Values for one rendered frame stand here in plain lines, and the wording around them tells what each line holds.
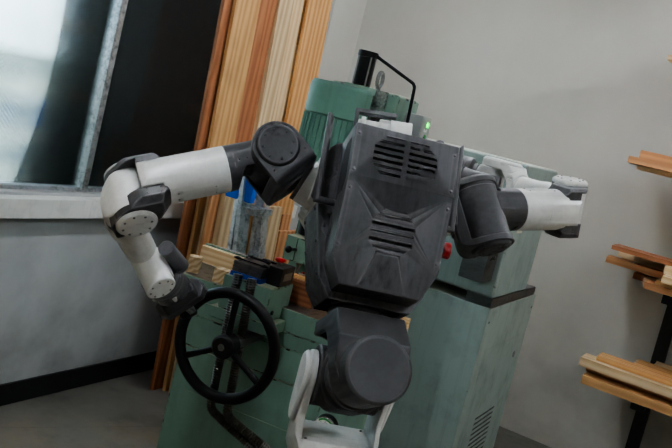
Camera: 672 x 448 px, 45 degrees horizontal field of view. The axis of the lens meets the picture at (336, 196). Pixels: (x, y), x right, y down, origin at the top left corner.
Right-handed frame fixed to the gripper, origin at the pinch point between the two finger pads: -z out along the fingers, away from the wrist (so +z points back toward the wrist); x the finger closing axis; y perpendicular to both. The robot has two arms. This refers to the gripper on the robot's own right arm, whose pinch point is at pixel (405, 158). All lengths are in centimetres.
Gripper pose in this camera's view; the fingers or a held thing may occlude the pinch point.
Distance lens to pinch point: 214.5
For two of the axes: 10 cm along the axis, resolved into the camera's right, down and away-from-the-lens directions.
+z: 9.0, 2.6, -3.4
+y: -0.2, 8.2, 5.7
